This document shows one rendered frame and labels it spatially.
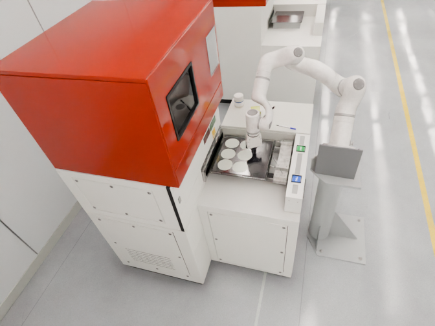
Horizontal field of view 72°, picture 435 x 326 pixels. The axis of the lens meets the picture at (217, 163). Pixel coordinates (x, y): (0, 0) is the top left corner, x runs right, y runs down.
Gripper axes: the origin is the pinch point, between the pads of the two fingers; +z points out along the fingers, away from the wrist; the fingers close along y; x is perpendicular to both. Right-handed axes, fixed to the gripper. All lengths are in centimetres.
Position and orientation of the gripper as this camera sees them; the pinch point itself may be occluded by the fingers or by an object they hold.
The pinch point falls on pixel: (254, 150)
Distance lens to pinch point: 204.2
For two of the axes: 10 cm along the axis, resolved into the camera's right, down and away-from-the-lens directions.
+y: 9.6, -2.6, 1.1
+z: 1.1, 6.9, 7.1
